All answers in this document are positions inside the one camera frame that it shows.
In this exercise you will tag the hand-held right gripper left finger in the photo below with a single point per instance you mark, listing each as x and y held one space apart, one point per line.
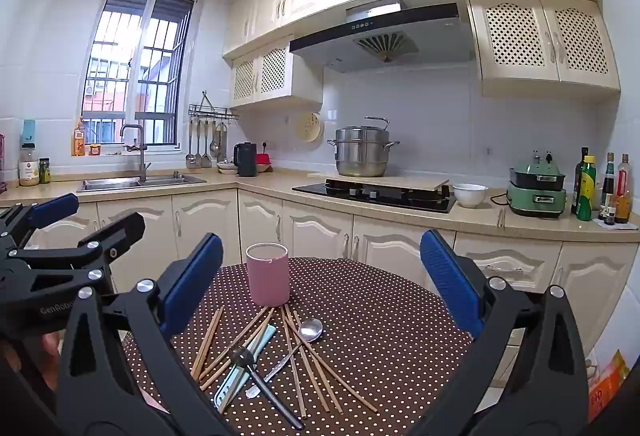
195 278

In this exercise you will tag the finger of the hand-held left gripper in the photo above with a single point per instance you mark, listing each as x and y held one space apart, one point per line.
120 231
55 208

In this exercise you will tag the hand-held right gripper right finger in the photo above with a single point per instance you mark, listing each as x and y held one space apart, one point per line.
450 278

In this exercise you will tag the bunch of wooden chopsticks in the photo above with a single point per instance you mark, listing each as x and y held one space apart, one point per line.
207 341

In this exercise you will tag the pink cup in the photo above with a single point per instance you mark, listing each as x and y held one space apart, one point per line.
267 281

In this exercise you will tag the silver metal spoon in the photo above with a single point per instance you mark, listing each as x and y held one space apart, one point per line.
310 331

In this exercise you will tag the row of hanging metal utensils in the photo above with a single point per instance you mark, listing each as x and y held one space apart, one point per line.
197 150

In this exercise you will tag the small green jar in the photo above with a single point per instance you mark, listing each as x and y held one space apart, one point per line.
44 171

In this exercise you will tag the stainless steel sink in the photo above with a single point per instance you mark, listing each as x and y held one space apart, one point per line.
115 183

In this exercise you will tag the glass jar with white label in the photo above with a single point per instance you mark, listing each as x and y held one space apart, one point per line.
28 168

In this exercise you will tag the small yellow lid jar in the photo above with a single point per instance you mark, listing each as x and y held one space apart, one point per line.
95 149

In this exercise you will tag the orange liquid bottle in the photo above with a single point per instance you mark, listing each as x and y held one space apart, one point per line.
79 140

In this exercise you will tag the metal sink faucet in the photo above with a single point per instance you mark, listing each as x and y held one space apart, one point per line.
142 155

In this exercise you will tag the teal carton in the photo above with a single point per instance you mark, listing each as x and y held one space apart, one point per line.
28 131

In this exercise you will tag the white bowl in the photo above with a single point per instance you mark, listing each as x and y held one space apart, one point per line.
470 196

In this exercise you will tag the black glass gas stove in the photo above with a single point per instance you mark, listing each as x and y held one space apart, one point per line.
390 201

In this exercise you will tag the light wooden board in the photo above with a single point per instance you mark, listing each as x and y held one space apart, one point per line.
420 183

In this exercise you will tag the small ceramic bowl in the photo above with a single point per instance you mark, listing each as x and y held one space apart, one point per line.
227 167

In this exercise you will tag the green electric cooker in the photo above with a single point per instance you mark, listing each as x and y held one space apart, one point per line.
535 196

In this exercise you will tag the beige kitchen countertop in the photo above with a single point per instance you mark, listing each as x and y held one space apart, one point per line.
280 183

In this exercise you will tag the black electric kettle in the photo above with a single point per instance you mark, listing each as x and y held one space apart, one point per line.
246 160

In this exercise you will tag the red container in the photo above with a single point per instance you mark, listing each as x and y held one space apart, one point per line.
264 161

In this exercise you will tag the stainless steel steamer pot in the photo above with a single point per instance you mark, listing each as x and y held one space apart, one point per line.
360 155

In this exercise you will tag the green bottle with yellow cap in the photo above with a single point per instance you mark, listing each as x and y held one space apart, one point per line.
586 196

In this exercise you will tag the barred kitchen window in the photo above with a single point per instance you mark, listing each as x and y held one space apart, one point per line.
135 65

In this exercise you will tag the dark glass bottle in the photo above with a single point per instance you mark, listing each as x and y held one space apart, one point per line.
579 176

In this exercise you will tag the dark sauce bottle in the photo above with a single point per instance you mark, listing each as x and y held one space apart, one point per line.
607 186

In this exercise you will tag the round cream steamer tray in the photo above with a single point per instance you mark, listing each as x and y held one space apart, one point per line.
310 126

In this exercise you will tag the orange package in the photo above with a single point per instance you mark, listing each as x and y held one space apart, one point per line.
607 386

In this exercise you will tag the red label sauce bottle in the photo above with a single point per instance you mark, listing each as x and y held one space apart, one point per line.
622 191

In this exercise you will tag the cream lattice door cabinet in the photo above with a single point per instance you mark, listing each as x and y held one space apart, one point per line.
545 40
280 75

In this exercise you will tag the black range hood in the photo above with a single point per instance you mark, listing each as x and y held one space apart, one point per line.
400 35

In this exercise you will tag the wall utensil rack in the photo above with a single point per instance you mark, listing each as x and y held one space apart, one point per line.
212 113

